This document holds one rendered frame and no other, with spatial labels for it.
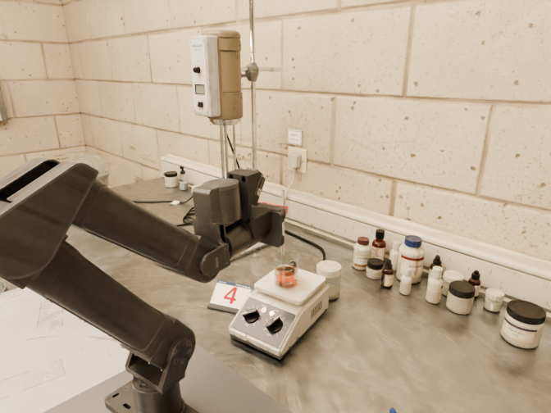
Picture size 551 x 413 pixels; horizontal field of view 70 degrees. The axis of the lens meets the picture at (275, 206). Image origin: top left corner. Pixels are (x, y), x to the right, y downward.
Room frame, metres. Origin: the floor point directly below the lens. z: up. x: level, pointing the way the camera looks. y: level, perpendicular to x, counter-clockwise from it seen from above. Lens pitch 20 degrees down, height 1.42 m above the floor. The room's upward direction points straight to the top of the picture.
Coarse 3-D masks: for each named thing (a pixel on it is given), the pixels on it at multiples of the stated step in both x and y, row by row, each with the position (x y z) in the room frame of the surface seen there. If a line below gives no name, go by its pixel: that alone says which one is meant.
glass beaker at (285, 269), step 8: (272, 256) 0.72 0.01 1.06; (280, 256) 0.75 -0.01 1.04; (288, 256) 0.75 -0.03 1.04; (296, 256) 0.71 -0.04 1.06; (280, 264) 0.71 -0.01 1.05; (288, 264) 0.71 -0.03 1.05; (296, 264) 0.72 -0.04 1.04; (280, 272) 0.71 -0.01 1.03; (288, 272) 0.70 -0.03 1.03; (296, 272) 0.72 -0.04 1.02; (280, 280) 0.71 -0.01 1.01; (288, 280) 0.71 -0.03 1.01; (296, 280) 0.72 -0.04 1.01; (280, 288) 0.71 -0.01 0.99; (288, 288) 0.71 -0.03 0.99
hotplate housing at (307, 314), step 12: (324, 288) 0.75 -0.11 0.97; (264, 300) 0.70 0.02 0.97; (276, 300) 0.70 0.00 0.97; (312, 300) 0.70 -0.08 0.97; (324, 300) 0.74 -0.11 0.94; (300, 312) 0.66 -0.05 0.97; (312, 312) 0.69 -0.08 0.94; (324, 312) 0.75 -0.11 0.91; (300, 324) 0.65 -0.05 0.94; (312, 324) 0.70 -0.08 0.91; (240, 336) 0.65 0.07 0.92; (252, 336) 0.64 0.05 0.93; (288, 336) 0.62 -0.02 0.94; (300, 336) 0.65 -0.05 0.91; (264, 348) 0.61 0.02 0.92; (276, 348) 0.60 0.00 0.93; (288, 348) 0.62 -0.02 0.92
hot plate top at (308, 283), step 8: (272, 272) 0.78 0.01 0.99; (304, 272) 0.78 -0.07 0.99; (264, 280) 0.75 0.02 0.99; (272, 280) 0.75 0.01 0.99; (304, 280) 0.75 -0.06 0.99; (312, 280) 0.75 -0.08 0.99; (320, 280) 0.75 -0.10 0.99; (256, 288) 0.72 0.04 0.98; (264, 288) 0.71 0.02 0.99; (272, 288) 0.71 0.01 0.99; (296, 288) 0.71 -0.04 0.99; (304, 288) 0.71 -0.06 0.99; (312, 288) 0.71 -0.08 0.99; (280, 296) 0.69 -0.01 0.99; (288, 296) 0.68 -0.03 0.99; (296, 296) 0.68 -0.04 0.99; (304, 296) 0.68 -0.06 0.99; (296, 304) 0.67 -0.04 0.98
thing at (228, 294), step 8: (216, 288) 0.81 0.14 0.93; (224, 288) 0.81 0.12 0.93; (232, 288) 0.80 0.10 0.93; (240, 288) 0.80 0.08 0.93; (216, 296) 0.80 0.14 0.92; (224, 296) 0.79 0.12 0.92; (232, 296) 0.79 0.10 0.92; (240, 296) 0.79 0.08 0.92; (232, 304) 0.77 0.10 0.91; (240, 304) 0.77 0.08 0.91
